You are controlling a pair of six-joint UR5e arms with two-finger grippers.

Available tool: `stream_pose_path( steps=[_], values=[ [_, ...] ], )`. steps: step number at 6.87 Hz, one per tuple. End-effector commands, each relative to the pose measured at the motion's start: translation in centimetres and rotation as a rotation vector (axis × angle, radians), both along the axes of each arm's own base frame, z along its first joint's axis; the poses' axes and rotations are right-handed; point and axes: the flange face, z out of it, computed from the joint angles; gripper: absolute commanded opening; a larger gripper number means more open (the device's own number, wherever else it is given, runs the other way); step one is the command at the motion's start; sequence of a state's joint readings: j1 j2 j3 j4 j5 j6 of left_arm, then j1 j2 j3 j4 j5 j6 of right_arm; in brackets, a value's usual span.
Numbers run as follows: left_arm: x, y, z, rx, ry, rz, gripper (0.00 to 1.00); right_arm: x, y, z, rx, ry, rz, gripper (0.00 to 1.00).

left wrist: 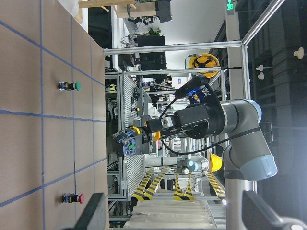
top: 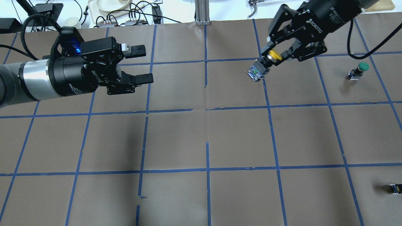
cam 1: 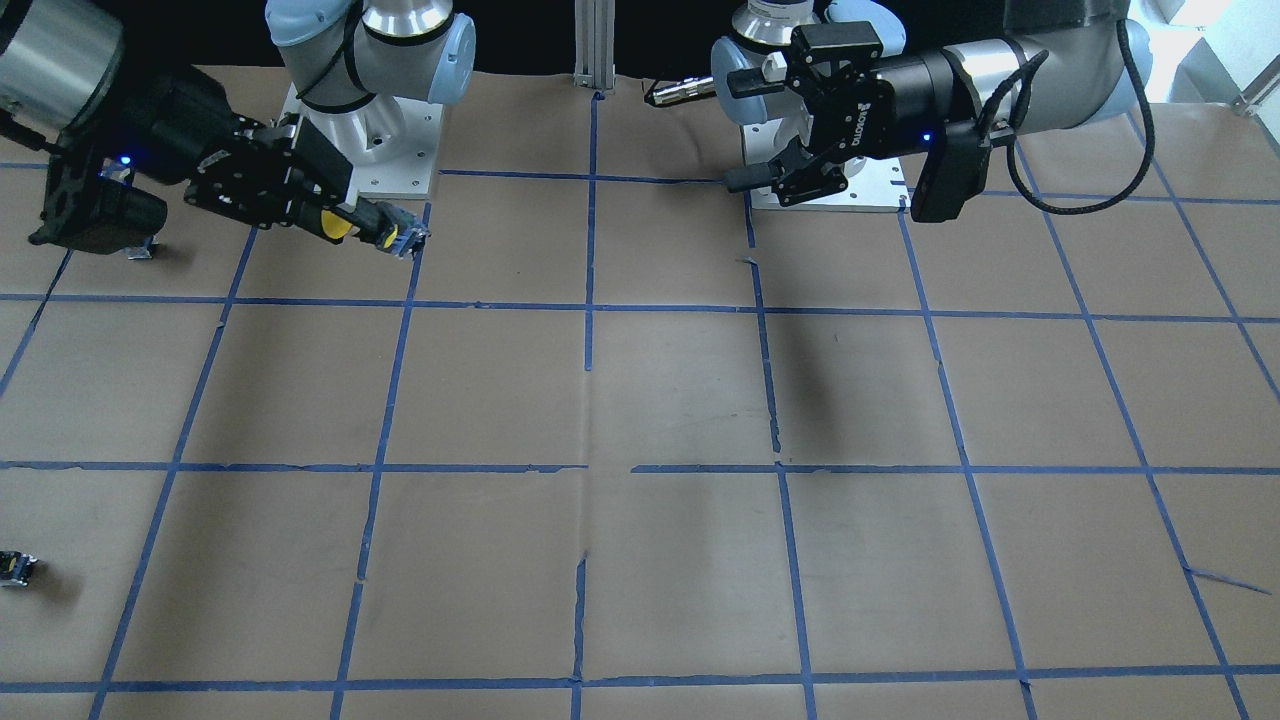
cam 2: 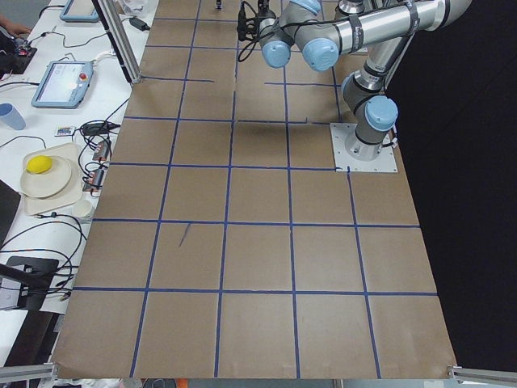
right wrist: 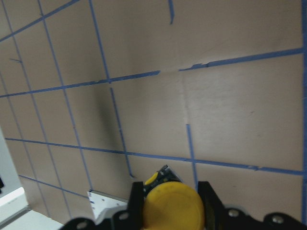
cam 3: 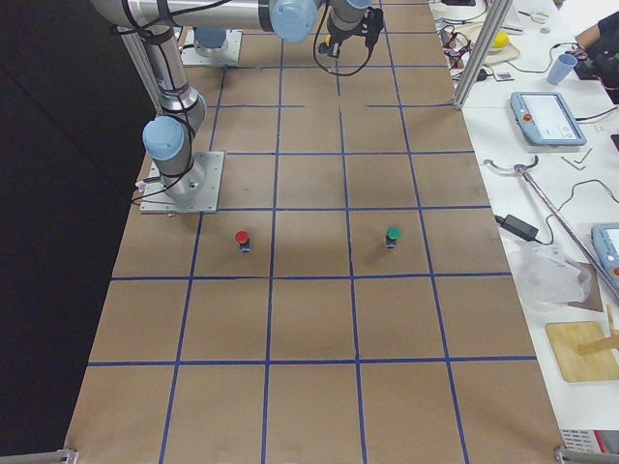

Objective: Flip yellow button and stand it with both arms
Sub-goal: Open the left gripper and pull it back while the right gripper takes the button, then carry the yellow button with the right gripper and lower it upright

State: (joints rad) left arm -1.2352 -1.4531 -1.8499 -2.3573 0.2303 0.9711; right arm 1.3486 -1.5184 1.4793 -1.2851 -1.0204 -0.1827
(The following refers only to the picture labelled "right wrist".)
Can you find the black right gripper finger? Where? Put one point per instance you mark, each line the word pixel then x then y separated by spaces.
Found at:
pixel 217 216

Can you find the left aluminium corner bracket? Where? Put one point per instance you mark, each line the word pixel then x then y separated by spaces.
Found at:
pixel 13 205

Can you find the brown paper mat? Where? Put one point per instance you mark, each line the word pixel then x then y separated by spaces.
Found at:
pixel 97 94

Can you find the yellow push button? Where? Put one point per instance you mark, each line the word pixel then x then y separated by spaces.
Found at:
pixel 169 204

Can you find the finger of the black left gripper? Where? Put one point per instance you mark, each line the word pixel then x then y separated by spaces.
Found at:
pixel 124 217

